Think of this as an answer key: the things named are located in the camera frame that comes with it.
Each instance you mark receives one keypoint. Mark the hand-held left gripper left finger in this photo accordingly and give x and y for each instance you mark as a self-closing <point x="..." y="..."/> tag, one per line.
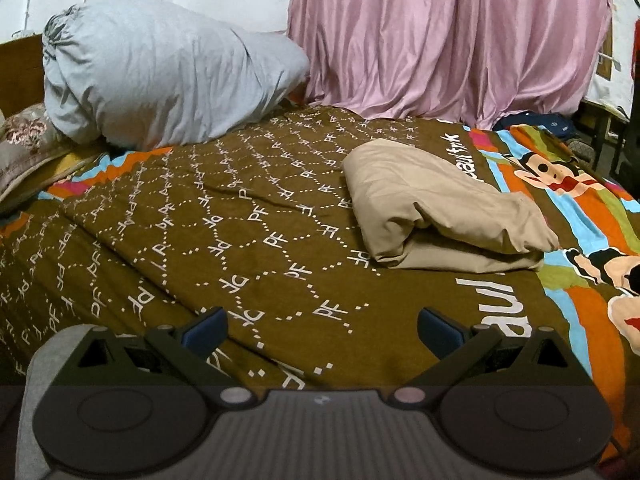
<point x="205" y="331"/>

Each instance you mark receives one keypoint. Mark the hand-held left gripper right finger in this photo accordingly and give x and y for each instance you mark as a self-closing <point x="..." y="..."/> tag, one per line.
<point x="440" y="331"/>

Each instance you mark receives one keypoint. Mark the beige hooded jacket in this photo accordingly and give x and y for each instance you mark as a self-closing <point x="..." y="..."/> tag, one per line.
<point x="430" y="210"/>

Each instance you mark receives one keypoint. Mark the brown cartoon printed blanket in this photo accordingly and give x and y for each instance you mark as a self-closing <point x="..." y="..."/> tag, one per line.
<point x="200" y="200"/>

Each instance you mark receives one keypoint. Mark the yellow bed sheet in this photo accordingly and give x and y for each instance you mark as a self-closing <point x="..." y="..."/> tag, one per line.
<point x="65" y="167"/>

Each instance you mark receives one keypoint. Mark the dark blue bag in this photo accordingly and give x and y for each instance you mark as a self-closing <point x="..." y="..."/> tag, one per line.
<point x="540" y="125"/>

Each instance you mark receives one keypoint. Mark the grey bedding bundle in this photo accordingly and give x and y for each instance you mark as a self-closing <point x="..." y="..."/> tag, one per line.
<point x="165" y="80"/>

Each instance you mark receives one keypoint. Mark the wooden desk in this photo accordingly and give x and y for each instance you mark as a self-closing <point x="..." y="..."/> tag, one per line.
<point x="610" y="130"/>

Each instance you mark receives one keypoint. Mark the floral patterned pillow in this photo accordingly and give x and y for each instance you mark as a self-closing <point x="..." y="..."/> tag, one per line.
<point x="27" y="135"/>

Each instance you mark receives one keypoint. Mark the pink curtain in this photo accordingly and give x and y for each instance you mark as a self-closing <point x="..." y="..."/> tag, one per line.
<point x="440" y="35"/>

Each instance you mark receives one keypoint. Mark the wooden headboard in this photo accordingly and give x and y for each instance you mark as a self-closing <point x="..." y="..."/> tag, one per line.
<point x="20" y="70"/>

